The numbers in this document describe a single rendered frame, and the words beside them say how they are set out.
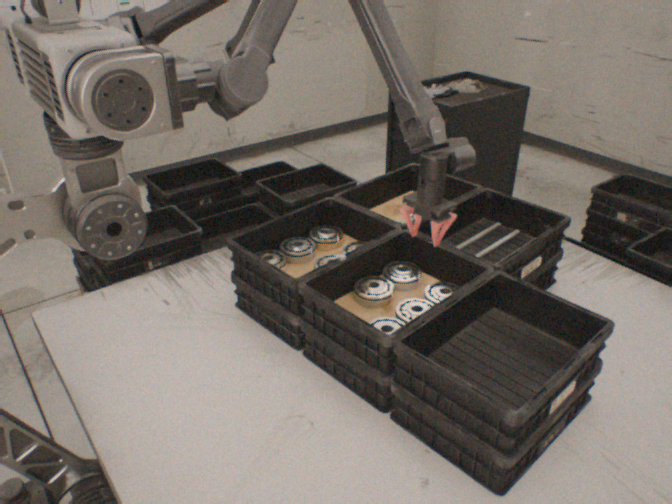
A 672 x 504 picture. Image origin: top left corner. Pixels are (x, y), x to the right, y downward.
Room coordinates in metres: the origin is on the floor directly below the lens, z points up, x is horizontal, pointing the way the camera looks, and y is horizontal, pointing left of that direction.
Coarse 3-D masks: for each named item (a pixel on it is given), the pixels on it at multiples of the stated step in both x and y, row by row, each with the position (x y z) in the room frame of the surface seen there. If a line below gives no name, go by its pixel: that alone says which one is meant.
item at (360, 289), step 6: (372, 276) 1.28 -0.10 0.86; (378, 276) 1.28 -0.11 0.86; (360, 282) 1.25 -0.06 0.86; (384, 282) 1.25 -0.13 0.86; (390, 282) 1.25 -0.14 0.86; (360, 288) 1.23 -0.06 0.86; (384, 288) 1.22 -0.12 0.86; (390, 288) 1.22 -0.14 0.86; (360, 294) 1.19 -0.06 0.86; (366, 294) 1.19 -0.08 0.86; (372, 294) 1.19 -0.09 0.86; (378, 294) 1.19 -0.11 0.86; (384, 294) 1.19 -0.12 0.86; (390, 294) 1.20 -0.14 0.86
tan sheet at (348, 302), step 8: (424, 280) 1.30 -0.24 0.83; (432, 280) 1.30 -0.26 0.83; (416, 288) 1.27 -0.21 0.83; (424, 288) 1.27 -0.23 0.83; (344, 296) 1.23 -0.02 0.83; (352, 296) 1.23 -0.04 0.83; (400, 296) 1.23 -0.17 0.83; (408, 296) 1.23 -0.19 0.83; (416, 296) 1.23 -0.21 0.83; (344, 304) 1.20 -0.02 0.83; (352, 304) 1.19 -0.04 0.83; (392, 304) 1.19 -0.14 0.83; (352, 312) 1.16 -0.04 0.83; (360, 312) 1.16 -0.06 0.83; (368, 312) 1.16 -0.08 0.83; (376, 312) 1.16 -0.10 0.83; (384, 312) 1.16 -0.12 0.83; (392, 312) 1.16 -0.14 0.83; (368, 320) 1.13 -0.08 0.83
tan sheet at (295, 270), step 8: (344, 240) 1.53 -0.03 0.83; (352, 240) 1.53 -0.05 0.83; (320, 256) 1.43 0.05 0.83; (288, 264) 1.39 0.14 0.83; (296, 264) 1.39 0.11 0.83; (304, 264) 1.39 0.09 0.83; (312, 264) 1.39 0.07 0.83; (288, 272) 1.35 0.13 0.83; (296, 272) 1.35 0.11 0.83; (304, 272) 1.35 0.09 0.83
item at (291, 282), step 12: (312, 204) 1.57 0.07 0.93; (348, 204) 1.57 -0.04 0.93; (288, 216) 1.50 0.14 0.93; (372, 216) 1.49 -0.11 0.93; (252, 228) 1.42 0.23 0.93; (396, 228) 1.42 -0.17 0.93; (228, 240) 1.35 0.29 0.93; (372, 240) 1.35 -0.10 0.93; (240, 252) 1.30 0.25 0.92; (252, 252) 1.29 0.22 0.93; (348, 252) 1.29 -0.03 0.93; (252, 264) 1.27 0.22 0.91; (264, 264) 1.23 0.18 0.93; (324, 264) 1.23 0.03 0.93; (276, 276) 1.20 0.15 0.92; (288, 276) 1.17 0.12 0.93; (300, 276) 1.17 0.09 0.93
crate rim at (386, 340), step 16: (384, 240) 1.35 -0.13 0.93; (352, 256) 1.27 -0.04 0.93; (464, 256) 1.26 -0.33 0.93; (320, 272) 1.19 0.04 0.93; (304, 288) 1.12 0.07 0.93; (464, 288) 1.12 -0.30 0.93; (320, 304) 1.08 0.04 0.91; (336, 304) 1.06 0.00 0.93; (352, 320) 1.00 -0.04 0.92; (416, 320) 1.00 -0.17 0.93; (368, 336) 0.97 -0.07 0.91; (384, 336) 0.94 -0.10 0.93
